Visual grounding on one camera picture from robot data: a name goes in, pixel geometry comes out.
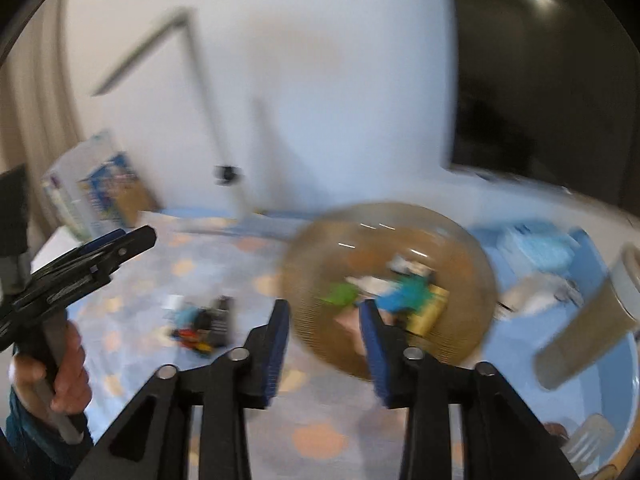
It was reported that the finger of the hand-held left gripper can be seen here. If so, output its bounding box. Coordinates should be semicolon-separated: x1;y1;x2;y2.
30;225;157;285
50;229;127;267

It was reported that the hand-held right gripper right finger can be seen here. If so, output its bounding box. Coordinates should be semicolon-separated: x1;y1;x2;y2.
359;300;588;480

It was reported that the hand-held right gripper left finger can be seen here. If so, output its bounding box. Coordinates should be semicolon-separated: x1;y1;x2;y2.
80;299;292;480

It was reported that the yellow packet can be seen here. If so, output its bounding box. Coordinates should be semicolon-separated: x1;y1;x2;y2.
407;285;448;336

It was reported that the dark green plastic toy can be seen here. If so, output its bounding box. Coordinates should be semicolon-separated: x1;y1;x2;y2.
380;277;431;313

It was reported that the light green plastic toy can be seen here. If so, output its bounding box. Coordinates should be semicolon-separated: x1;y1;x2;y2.
320;282;361;307

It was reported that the small white figurine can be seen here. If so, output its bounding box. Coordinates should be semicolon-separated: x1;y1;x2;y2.
390;255;431;276

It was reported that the amber ribbed glass bowl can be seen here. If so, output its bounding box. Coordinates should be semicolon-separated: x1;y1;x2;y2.
276;202;501;381

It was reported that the person's left forearm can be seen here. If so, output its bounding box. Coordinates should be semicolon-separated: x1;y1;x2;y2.
0;395;93;480

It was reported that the person's left hand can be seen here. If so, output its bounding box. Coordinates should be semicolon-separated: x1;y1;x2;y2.
9;321;92;413

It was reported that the cork pen holder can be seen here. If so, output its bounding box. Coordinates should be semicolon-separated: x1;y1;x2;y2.
117;187;161;228

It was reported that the row of books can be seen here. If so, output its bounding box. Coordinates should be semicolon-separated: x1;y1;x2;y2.
42;130;141;241

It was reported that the fan-patterned tablecloth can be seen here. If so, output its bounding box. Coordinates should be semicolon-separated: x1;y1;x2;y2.
70;209;471;480

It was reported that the blue desk mat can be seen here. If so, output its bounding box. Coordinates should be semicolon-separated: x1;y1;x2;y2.
30;205;633;466

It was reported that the beige curtain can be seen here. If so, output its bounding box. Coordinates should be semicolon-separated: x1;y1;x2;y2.
0;0;66;241

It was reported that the white face mask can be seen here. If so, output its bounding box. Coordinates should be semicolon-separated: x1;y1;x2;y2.
497;277;583;318

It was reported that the white desk lamp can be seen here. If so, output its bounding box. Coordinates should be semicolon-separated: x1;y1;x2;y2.
90;7;246;211

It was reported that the blue face mask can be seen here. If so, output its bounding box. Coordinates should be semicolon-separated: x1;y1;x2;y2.
500;222;576;273

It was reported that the silver thermos bottle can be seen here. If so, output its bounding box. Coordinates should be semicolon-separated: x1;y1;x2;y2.
534;242;640;391

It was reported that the black monitor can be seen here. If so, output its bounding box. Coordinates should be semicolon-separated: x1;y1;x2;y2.
440;0;640;216

